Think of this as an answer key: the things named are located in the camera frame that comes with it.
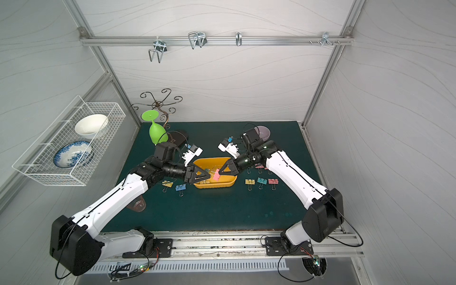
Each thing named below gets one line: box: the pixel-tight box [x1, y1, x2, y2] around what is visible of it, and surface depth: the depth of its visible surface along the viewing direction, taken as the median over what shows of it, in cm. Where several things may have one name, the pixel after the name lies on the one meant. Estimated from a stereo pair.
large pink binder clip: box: [212, 168, 221, 182], surface depth 72 cm
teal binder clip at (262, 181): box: [257, 176, 268, 190], surface depth 95 cm
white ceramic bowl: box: [74, 114, 109, 140], surface depth 73 cm
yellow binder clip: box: [244, 178, 256, 192], surface depth 95 cm
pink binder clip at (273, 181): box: [267, 178, 279, 191], surface depth 95 cm
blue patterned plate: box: [53, 140, 94, 169], surface depth 65 cm
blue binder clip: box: [175, 184, 187, 198], surface depth 92 cm
